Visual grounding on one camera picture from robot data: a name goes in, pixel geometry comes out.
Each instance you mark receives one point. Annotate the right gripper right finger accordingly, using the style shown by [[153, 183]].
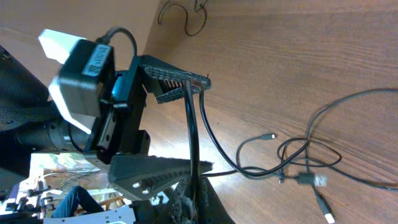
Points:
[[210, 208]]

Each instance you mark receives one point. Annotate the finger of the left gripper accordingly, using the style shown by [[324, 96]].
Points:
[[142, 177], [166, 81]]

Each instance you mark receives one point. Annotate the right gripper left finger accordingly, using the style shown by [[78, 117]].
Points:
[[180, 208]]

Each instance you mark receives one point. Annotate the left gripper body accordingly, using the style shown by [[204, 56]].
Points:
[[117, 130]]

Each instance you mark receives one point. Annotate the black cable short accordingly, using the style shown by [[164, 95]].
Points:
[[198, 6]]

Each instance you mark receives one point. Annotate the black usb cable long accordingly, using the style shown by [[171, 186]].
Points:
[[354, 139]]

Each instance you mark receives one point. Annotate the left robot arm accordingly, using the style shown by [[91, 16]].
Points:
[[31, 121]]

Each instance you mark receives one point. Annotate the brown cardboard side panel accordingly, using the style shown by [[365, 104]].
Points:
[[23, 21]]

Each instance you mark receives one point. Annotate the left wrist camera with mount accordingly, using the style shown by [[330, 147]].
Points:
[[87, 67]]

